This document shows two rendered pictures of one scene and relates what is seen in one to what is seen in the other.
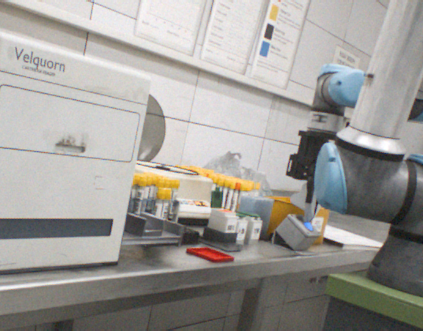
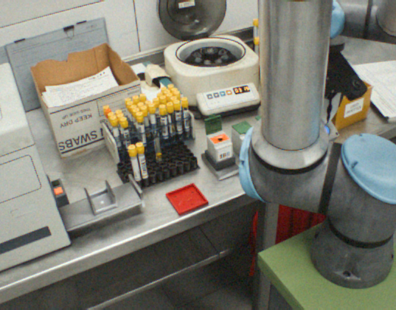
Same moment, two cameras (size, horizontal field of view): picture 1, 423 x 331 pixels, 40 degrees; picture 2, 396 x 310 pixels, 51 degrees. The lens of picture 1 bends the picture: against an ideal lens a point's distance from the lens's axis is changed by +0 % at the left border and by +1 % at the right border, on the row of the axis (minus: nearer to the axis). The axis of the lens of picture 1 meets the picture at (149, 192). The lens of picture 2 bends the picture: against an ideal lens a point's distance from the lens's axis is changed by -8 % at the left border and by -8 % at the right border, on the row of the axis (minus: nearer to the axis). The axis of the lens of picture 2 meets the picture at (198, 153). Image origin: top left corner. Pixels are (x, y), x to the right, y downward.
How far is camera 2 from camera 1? 79 cm
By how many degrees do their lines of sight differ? 38
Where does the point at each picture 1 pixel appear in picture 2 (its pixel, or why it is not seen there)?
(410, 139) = not seen: outside the picture
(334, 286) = (261, 263)
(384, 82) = (268, 97)
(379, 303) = (285, 294)
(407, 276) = (326, 266)
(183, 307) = not seen: hidden behind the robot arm
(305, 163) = not seen: hidden behind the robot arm
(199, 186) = (238, 74)
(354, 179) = (262, 185)
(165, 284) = (117, 253)
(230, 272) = (201, 217)
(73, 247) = (20, 252)
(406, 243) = (331, 234)
